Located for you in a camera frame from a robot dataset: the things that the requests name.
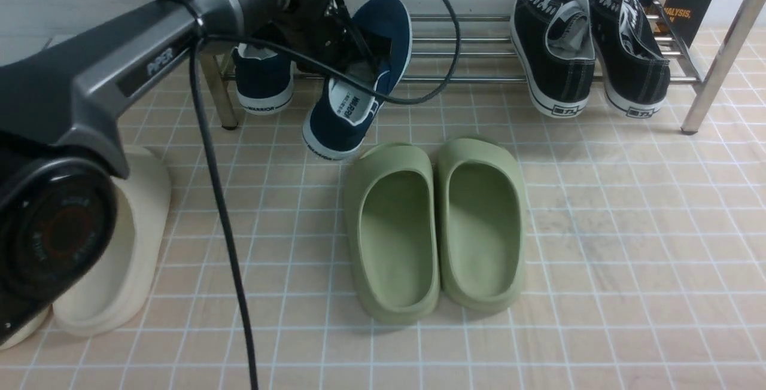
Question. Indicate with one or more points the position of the green left foam slipper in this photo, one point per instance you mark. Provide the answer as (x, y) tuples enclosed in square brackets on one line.
[(389, 211)]

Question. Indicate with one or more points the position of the cream right foam slipper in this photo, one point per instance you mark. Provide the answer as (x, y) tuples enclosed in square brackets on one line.
[(117, 286)]

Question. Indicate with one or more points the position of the silver metal shoe rack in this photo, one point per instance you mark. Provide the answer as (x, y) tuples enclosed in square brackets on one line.
[(217, 76)]

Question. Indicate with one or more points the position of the cream left foam slipper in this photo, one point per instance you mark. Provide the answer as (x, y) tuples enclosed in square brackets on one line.
[(27, 330)]

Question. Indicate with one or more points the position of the green foam slipper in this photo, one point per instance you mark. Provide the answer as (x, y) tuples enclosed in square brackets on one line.
[(482, 209), (389, 211)]

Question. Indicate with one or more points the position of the navy canvas sneaker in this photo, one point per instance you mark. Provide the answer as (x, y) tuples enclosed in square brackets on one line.
[(264, 79), (335, 128)]

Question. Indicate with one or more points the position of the cream foam slipper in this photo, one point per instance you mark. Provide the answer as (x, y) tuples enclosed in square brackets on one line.
[(117, 286), (27, 330)]

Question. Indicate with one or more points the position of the green right foam slipper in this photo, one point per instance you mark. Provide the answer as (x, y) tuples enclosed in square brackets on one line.
[(482, 209)]

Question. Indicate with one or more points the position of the black right canvas sneaker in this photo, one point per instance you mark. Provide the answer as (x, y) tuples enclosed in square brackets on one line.
[(636, 74)]

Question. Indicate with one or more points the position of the black left canvas sneaker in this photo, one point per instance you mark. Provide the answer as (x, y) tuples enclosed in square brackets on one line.
[(553, 41)]

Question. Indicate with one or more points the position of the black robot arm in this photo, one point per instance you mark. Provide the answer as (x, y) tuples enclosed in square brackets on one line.
[(83, 217)]

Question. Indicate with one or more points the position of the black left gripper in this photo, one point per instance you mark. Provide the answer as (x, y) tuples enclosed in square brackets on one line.
[(324, 31)]

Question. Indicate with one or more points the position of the black canvas sneaker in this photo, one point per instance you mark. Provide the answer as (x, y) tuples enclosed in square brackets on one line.
[(636, 74), (553, 41)]

